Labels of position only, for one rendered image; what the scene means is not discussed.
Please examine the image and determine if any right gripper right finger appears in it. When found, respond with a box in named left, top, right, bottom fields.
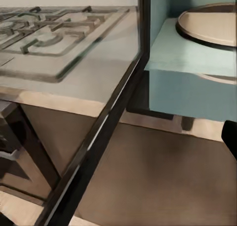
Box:
left=222, top=120, right=237, bottom=160

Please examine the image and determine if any microwave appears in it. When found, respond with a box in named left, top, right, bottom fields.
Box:
left=0, top=0, right=237, bottom=226

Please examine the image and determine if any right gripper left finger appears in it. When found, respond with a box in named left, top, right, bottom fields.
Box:
left=0, top=120, right=26, bottom=180

